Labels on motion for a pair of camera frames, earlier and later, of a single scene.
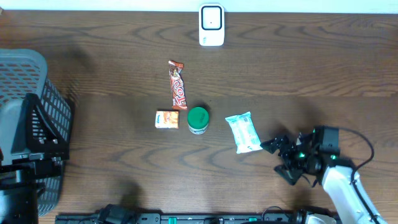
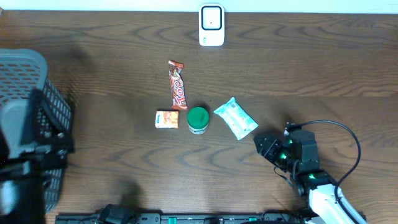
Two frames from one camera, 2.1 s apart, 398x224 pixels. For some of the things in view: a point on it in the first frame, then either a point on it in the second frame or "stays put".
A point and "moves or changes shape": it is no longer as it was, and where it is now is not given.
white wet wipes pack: (246, 137) moves or changes shape
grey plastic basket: (22, 72) stays put
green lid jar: (198, 119) stays put
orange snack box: (166, 119) stays put
